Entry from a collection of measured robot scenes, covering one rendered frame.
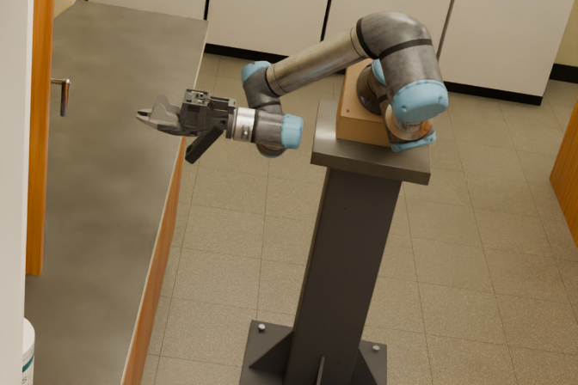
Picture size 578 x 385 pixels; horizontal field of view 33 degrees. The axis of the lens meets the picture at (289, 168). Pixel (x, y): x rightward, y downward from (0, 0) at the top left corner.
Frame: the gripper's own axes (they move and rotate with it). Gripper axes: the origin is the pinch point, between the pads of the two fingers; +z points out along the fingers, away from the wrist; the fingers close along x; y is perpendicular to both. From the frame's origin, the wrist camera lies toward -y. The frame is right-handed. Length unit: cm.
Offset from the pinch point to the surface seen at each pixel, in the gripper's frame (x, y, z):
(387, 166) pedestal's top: -31, -21, -62
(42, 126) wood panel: 34.6, 14.2, 14.4
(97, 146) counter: -18.9, -20.4, 12.4
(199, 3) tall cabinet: -284, -85, 6
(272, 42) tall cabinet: -284, -100, -34
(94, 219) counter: 12.4, -20.3, 7.2
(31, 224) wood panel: 34.6, -8.0, 15.9
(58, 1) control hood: 26.6, 35.7, 14.0
